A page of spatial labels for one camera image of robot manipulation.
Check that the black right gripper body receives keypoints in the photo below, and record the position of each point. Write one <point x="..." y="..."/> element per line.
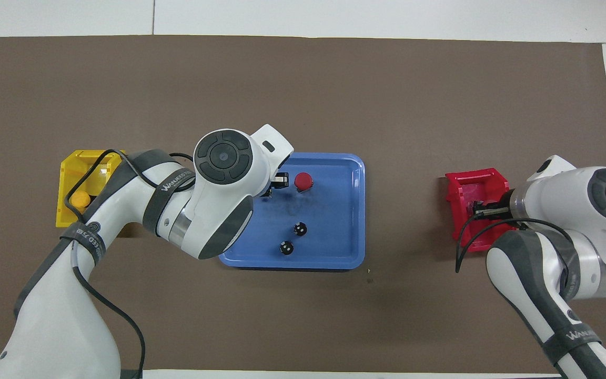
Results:
<point x="504" y="200"/>

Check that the red push button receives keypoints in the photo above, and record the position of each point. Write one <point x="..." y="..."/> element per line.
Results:
<point x="303" y="181"/>

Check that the yellow push button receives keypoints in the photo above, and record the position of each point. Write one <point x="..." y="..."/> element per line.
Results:
<point x="79" y="200"/>

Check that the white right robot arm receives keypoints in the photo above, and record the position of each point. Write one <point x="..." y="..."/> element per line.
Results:
<point x="571" y="210"/>

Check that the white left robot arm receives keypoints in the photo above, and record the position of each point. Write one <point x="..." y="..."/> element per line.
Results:
<point x="219" y="210"/>

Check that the blue plastic tray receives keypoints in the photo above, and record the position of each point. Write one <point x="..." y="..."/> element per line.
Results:
<point x="329" y="221"/>

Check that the red plastic bin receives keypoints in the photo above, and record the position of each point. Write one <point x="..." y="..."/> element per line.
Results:
<point x="461" y="210"/>

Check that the black knob with white dots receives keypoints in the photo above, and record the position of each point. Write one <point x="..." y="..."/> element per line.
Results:
<point x="286" y="248"/>
<point x="300" y="229"/>

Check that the brown paper table mat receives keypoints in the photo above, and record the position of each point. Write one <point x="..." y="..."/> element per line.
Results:
<point x="303" y="95"/>

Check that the yellow plastic bin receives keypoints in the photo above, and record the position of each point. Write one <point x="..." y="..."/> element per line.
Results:
<point x="69" y="173"/>

